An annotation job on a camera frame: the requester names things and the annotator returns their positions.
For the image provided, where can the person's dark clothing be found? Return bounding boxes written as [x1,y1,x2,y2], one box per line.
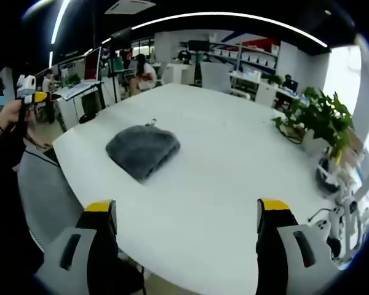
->
[0,159,52,295]

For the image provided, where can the red display board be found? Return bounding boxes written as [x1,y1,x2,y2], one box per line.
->
[83,47,103,82]

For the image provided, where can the small green plant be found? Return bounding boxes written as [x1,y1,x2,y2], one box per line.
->
[63,73,81,87]

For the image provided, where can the ceiling air vent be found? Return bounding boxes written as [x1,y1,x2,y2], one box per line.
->
[104,0,157,15]

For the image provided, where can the grey towel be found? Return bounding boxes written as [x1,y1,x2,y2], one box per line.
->
[105,124,181,183]

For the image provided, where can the person's left hand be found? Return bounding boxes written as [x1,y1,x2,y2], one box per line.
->
[0,99,25,132]

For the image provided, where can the shelf with white bins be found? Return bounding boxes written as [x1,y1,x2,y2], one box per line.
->
[208,36,280,75]

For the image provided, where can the white gripper devices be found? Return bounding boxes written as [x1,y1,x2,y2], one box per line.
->
[306,170,369,262]

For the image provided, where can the long ceiling light strip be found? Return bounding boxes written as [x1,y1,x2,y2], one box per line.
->
[130,12,329,49]

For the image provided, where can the green potted plant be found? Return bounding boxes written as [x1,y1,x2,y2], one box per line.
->
[271,87,364,160]

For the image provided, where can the white side desk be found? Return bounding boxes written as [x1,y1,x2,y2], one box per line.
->
[53,80,106,132]

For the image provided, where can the black bag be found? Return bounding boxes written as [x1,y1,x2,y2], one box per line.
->
[78,112,98,125]

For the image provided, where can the white office chair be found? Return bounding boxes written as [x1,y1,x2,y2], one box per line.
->
[200,61,252,100]

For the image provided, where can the grey mesh office chair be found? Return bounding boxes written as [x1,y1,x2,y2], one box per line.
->
[16,144,84,253]

